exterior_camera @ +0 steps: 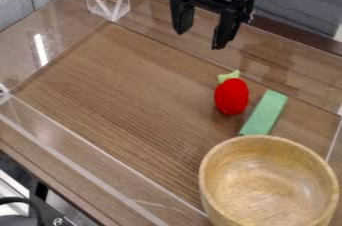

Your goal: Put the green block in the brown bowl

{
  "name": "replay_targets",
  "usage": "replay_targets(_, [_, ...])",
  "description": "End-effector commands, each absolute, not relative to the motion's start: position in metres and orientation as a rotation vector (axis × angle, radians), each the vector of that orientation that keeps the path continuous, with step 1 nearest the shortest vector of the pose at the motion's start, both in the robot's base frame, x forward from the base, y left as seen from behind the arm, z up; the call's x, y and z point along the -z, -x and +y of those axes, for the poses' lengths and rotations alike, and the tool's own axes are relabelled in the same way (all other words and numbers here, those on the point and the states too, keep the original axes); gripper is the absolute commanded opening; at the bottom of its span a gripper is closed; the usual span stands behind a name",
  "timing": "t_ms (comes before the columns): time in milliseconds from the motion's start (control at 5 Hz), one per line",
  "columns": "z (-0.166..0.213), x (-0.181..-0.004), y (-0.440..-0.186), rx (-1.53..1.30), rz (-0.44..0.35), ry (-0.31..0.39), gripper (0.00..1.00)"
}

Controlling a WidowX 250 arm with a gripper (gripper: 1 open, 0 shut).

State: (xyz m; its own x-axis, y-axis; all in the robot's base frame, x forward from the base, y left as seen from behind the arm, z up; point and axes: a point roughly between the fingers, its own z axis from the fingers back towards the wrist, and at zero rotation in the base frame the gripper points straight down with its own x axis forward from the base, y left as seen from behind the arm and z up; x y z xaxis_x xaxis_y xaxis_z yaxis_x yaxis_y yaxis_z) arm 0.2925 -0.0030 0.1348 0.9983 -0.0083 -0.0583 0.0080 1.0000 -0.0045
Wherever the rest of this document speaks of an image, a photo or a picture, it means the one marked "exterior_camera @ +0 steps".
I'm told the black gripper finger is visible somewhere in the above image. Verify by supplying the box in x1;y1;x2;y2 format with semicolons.
211;6;241;50
170;0;195;35

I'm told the green foam block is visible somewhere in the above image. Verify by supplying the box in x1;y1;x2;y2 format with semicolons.
239;90;289;136

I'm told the light wooden bowl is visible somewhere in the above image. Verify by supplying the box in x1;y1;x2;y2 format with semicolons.
199;135;339;226

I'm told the red plush strawberry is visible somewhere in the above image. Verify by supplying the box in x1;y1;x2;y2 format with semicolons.
214;70;250;115

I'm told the black table leg clamp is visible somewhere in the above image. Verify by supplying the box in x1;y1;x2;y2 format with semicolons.
30;180;76;226

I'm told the clear acrylic corner bracket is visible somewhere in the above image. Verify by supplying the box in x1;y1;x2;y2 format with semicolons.
86;0;131;22

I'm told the clear acrylic tray wall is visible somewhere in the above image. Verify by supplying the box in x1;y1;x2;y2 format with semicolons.
0;0;342;226

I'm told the black cable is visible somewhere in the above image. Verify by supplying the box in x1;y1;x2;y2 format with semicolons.
0;196;35;218

